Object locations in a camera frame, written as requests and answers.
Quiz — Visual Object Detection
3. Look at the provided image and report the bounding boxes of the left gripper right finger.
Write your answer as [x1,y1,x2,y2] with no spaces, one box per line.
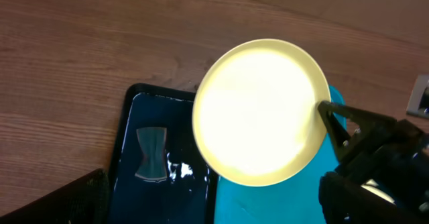
[318,172,428,224]

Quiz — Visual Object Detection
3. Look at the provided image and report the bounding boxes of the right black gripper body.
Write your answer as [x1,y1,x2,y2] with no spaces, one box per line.
[336,120,428,214]

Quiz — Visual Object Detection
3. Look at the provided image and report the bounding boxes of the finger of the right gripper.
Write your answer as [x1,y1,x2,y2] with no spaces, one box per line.
[318,101,397,162]

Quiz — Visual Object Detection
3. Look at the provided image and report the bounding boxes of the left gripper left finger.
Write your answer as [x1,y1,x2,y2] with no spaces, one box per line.
[1,168,109,224]

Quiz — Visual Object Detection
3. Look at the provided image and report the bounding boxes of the yellow-green plate top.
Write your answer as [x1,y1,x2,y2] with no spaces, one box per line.
[192,39,330,186]

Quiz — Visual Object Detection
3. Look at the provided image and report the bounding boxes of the dark green sponge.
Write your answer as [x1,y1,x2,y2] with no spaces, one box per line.
[135,127,168,182]

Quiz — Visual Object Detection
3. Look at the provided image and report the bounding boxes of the teal plastic tray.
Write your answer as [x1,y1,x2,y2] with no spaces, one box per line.
[213,85,396,224]

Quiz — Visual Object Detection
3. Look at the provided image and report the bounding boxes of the black rectangular tray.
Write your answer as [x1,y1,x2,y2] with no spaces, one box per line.
[107,83,219,223]

